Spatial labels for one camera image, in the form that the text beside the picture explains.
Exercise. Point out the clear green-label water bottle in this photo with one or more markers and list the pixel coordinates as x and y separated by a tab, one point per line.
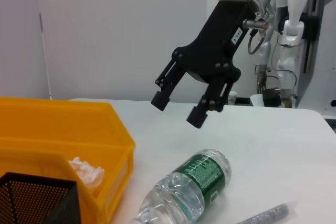
183	187

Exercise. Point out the silver grey pen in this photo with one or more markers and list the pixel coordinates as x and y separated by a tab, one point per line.
270	212

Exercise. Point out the yellow plastic bin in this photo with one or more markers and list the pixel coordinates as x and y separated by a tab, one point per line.
52	121

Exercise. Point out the white humanoid robot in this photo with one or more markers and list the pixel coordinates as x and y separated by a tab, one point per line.
294	24

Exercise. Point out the white round container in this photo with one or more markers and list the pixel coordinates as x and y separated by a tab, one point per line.
256	100

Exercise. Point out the black mesh pen holder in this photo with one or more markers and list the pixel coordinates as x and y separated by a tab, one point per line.
34	200

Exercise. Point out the white paper ball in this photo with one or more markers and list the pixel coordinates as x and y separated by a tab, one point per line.
86	172

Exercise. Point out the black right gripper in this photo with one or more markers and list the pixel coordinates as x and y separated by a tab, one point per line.
215	43

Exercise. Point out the small paper cup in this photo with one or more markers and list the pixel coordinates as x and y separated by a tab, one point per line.
232	98

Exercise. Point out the small black box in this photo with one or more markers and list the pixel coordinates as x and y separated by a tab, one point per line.
271	98

